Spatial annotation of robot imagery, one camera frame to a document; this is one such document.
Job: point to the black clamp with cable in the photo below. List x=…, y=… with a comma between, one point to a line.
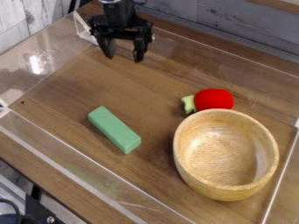
x=25, y=210

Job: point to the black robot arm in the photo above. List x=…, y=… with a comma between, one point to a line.
x=118, y=23

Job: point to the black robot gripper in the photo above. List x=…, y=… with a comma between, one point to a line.
x=136, y=29

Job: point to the green rectangular block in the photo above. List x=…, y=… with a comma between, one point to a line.
x=114, y=129

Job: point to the clear acrylic corner bracket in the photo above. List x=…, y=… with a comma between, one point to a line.
x=82, y=29

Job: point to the clear acrylic tray wall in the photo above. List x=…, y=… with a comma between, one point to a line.
x=56, y=78

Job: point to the red plush strawberry toy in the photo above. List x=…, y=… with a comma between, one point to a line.
x=210, y=98

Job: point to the light wooden bowl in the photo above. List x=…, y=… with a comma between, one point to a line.
x=225, y=154

